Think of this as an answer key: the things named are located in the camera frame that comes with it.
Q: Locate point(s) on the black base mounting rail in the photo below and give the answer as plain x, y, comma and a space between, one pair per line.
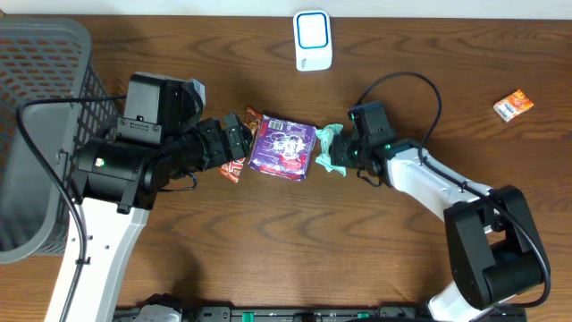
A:
157, 313

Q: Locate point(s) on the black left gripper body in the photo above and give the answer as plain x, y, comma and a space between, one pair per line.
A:
228, 143

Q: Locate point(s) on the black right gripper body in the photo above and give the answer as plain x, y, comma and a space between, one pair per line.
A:
349, 153

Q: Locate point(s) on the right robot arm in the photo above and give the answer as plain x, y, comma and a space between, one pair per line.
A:
495, 251

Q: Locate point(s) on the grey plastic mesh basket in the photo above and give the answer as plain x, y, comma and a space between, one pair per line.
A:
44, 58

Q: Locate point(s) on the teal snack packet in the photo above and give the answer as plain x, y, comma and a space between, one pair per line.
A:
325, 136

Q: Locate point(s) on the small orange white box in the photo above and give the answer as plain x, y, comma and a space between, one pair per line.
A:
513, 105

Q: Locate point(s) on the purple snack packet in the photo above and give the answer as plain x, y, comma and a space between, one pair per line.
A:
283, 148

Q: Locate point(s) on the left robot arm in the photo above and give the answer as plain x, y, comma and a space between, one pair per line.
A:
161, 137

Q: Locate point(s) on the white barcode scanner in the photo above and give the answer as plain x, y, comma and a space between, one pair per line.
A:
312, 40

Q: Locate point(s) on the orange chocolate bar wrapper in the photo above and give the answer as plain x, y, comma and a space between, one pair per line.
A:
232, 170

